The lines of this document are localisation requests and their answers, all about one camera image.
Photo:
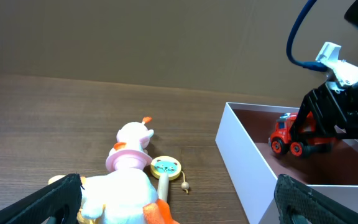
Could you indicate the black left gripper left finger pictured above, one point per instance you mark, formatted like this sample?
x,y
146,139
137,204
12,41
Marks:
x,y
58,202

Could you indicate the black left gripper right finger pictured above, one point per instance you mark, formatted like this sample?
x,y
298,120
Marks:
x,y
299,204

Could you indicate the red toy fire truck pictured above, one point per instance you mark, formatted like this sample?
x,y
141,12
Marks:
x,y
282,141

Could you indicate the white yellow plush duck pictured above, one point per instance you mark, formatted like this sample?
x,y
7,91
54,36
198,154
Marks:
x,y
123,196

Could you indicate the pink lined white box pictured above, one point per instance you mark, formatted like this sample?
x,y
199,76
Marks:
x,y
242,140

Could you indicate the white pink plush toy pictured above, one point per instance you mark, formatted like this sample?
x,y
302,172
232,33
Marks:
x,y
129,151

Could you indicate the yellow wooden rattle drum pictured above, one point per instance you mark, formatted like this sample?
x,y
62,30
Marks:
x,y
165,169

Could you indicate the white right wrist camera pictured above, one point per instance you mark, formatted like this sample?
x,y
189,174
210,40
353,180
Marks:
x,y
346,74

